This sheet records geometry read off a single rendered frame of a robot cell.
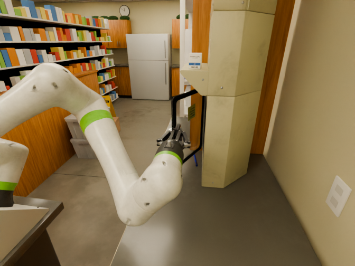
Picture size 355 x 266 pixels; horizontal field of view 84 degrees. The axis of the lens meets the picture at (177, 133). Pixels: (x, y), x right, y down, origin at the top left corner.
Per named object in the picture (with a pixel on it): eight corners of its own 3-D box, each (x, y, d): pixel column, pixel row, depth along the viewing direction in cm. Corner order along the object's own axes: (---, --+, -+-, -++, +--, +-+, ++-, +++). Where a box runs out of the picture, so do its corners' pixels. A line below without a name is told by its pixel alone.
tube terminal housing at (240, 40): (241, 156, 127) (262, 19, 95) (252, 190, 98) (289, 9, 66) (202, 154, 130) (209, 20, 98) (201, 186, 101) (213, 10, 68)
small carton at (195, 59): (201, 67, 87) (202, 53, 84) (200, 68, 82) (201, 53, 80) (189, 67, 88) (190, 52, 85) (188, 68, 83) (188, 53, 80)
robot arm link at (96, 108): (59, 97, 74) (85, 78, 74) (83, 112, 85) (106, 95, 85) (73, 133, 66) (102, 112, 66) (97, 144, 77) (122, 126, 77)
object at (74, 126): (113, 125, 333) (110, 106, 319) (95, 141, 279) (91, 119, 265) (90, 124, 338) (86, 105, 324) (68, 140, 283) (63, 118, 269)
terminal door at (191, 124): (201, 148, 127) (205, 85, 110) (173, 171, 104) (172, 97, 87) (200, 148, 127) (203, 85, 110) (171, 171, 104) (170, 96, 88)
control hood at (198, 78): (206, 81, 110) (207, 62, 106) (207, 96, 81) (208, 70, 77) (185, 81, 111) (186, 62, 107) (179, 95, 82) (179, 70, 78)
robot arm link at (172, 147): (153, 177, 64) (181, 179, 63) (151, 144, 59) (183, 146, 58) (157, 165, 69) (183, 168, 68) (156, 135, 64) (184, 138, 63)
